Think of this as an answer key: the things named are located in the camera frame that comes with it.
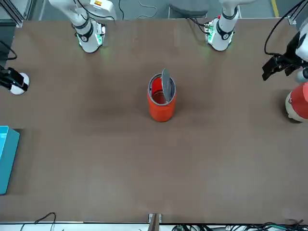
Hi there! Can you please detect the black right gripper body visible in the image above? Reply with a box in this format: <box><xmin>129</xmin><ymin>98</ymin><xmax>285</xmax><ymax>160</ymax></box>
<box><xmin>0</xmin><ymin>67</ymin><xmax>13</xmax><ymax>89</ymax></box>

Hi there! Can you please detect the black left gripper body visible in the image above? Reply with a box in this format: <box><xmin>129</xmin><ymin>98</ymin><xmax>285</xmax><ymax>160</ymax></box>
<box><xmin>274</xmin><ymin>53</ymin><xmax>303</xmax><ymax>72</ymax></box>

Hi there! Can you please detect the red trash bin silver lid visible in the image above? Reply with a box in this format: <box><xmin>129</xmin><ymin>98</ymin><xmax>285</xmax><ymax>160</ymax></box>
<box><xmin>147</xmin><ymin>68</ymin><xmax>177</xmax><ymax>123</ymax></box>

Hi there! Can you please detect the white desk lamp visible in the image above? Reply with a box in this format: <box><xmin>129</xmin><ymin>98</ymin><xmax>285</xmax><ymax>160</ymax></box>
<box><xmin>8</xmin><ymin>73</ymin><xmax>31</xmax><ymax>96</ymax></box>

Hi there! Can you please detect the red and cream jug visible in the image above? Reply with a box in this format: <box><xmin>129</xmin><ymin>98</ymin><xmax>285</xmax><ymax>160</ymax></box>
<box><xmin>285</xmin><ymin>81</ymin><xmax>308</xmax><ymax>123</ymax></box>

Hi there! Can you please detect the teal plastic tray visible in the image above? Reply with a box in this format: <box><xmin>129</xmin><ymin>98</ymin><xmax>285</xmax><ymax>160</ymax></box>
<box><xmin>0</xmin><ymin>125</ymin><xmax>21</xmax><ymax>195</ymax></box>

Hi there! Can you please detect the dark grey chair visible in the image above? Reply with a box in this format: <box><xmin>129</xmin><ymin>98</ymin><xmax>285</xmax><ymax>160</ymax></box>
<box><xmin>168</xmin><ymin>1</ymin><xmax>209</xmax><ymax>19</ymax></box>

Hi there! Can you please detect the white box yellow label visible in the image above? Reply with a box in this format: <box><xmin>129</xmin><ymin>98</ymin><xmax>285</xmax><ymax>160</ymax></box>
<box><xmin>89</xmin><ymin>0</ymin><xmax>118</xmax><ymax>20</ymax></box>

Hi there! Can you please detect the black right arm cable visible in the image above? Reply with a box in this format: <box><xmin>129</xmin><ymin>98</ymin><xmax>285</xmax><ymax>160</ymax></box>
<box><xmin>0</xmin><ymin>40</ymin><xmax>18</xmax><ymax>61</ymax></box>

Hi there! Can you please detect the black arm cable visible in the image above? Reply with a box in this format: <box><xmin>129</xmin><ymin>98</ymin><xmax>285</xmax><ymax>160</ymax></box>
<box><xmin>264</xmin><ymin>0</ymin><xmax>308</xmax><ymax>55</ymax></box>
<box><xmin>0</xmin><ymin>40</ymin><xmax>18</xmax><ymax>61</ymax></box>

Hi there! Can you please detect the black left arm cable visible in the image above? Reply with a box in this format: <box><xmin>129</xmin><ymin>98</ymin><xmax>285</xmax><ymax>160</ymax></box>
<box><xmin>264</xmin><ymin>0</ymin><xmax>308</xmax><ymax>55</ymax></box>

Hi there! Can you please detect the aluminium frame post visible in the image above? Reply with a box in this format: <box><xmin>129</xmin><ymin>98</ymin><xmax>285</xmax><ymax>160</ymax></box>
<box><xmin>288</xmin><ymin>0</ymin><xmax>308</xmax><ymax>25</ymax></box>
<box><xmin>0</xmin><ymin>0</ymin><xmax>32</xmax><ymax>27</ymax></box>

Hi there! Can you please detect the thin black cable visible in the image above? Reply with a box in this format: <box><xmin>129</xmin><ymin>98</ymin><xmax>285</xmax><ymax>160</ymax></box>
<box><xmin>34</xmin><ymin>212</ymin><xmax>57</xmax><ymax>226</ymax></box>

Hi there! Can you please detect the black cable bundle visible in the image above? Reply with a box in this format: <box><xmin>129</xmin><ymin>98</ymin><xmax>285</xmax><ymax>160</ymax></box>
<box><xmin>173</xmin><ymin>218</ymin><xmax>308</xmax><ymax>231</ymax></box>

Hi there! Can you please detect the aluminium mount bracket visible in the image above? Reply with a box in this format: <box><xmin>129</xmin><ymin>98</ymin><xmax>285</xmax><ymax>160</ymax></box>
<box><xmin>148</xmin><ymin>213</ymin><xmax>163</xmax><ymax>231</ymax></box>

